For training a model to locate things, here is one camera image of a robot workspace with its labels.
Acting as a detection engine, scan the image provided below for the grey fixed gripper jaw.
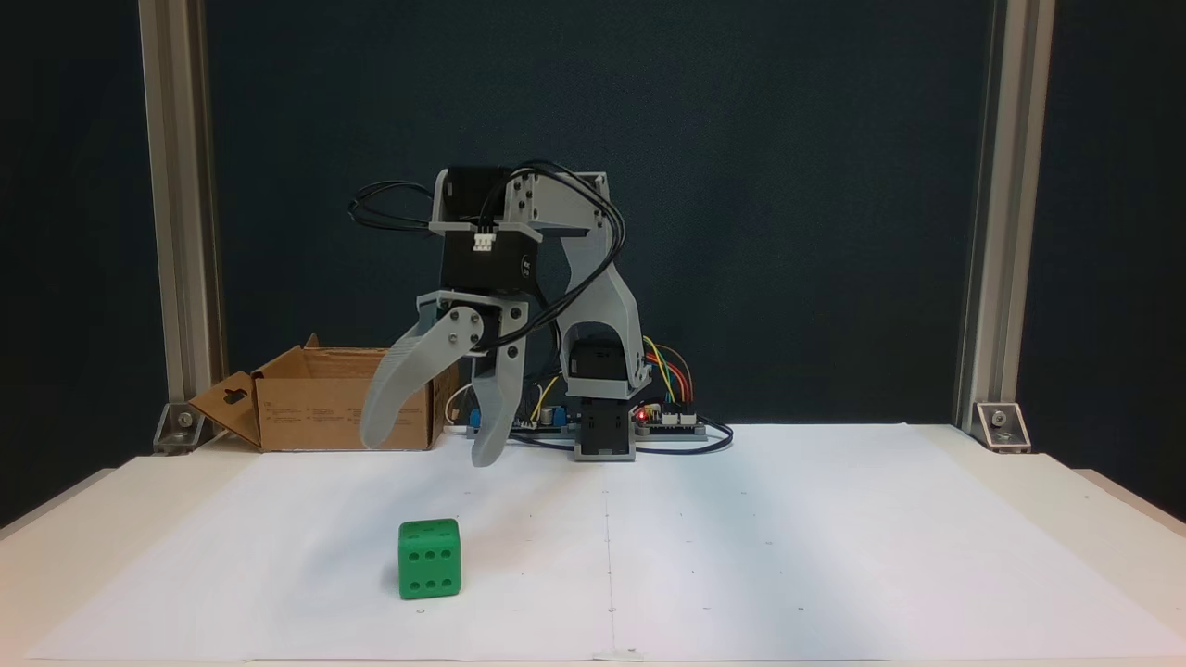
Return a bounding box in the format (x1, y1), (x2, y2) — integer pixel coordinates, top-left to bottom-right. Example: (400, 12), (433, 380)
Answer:
(470, 335), (531, 469)

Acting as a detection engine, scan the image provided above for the grey pivoting gripper jaw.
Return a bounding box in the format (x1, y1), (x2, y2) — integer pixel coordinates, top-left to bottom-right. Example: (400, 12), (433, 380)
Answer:
(359, 304), (486, 452)

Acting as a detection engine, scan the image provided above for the green die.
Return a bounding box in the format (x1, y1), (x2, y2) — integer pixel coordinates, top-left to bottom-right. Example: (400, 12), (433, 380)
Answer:
(398, 518), (461, 601)

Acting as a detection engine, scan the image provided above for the blue circuit board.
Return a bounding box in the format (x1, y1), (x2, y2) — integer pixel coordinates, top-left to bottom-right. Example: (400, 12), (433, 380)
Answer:
(466, 400), (575, 439)

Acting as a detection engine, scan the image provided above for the brown cardboard box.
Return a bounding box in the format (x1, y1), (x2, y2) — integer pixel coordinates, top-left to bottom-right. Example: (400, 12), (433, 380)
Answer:
(189, 333), (460, 453)

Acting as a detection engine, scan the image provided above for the controller board with connectors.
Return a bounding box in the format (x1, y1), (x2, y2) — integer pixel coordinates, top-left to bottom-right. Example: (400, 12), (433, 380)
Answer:
(635, 403), (707, 438)

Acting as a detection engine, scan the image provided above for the white cable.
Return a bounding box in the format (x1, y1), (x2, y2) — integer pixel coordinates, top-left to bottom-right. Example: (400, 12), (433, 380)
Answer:
(445, 380), (479, 427)

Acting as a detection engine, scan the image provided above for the black motor cable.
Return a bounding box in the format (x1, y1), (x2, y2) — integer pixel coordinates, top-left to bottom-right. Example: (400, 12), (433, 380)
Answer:
(349, 179), (446, 233)
(471, 160), (629, 358)

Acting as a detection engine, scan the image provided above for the green jumper wire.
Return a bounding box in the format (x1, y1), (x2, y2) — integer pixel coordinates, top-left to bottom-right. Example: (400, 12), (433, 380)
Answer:
(647, 348), (679, 409)

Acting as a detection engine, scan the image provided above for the red jumper wire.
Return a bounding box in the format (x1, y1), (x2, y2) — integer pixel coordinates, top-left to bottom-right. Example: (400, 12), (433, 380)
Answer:
(642, 352), (691, 409)

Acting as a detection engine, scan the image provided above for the orange jumper wire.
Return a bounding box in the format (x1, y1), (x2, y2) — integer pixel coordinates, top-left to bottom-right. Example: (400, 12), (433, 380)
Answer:
(651, 343), (696, 409)

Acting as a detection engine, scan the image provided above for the black power cable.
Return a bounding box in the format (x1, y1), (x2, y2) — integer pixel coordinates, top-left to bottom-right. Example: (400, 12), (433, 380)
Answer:
(505, 419), (736, 457)

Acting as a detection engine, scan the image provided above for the metal corner bracket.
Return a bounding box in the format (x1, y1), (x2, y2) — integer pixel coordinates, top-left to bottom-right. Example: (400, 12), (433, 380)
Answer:
(153, 401), (208, 455)
(974, 401), (1032, 454)

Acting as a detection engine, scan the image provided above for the aluminium frame post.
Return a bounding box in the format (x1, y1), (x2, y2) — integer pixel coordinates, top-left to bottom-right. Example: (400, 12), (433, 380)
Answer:
(137, 0), (229, 436)
(953, 0), (1057, 436)

